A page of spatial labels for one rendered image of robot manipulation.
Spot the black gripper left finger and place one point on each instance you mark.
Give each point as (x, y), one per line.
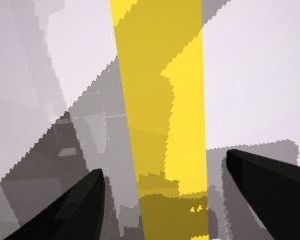
(75, 215)

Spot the yellow bar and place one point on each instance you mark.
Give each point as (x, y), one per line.
(160, 54)

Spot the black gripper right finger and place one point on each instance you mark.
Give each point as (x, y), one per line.
(272, 189)

